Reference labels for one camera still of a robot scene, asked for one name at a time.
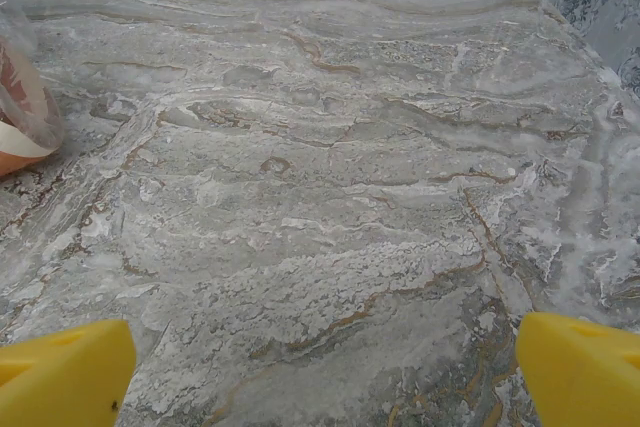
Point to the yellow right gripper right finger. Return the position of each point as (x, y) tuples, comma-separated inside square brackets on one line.
[(580, 377)]

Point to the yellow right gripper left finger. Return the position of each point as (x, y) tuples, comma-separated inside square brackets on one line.
[(65, 377)]

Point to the orange snack bag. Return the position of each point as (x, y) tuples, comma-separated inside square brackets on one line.
[(22, 87)]

